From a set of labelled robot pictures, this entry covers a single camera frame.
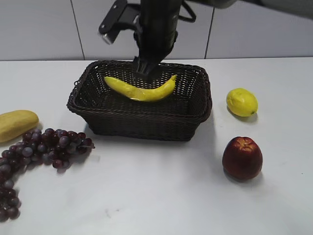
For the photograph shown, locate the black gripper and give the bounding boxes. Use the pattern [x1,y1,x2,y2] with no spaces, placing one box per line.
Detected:
[133,0,182,79]

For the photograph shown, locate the yellow banana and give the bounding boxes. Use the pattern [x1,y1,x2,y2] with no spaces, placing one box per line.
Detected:
[104,75,177,102]

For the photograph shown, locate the black wicker basket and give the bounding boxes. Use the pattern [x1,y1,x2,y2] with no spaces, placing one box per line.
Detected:
[67,60,212,141]

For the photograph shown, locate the yellow lemon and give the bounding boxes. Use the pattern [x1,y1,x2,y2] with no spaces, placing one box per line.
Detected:
[226,88,258,117]

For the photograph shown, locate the purple grape bunch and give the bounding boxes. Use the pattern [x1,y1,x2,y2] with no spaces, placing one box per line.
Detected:
[0,128,95,222]

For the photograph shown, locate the red apple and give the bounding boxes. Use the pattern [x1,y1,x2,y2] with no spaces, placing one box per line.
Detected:
[222,137,263,181]

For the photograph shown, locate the yellow mango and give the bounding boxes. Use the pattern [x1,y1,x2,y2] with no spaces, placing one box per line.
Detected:
[0,110,39,143]

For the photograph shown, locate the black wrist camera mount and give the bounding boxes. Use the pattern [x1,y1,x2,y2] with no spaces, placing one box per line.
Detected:
[98,0,142,45]

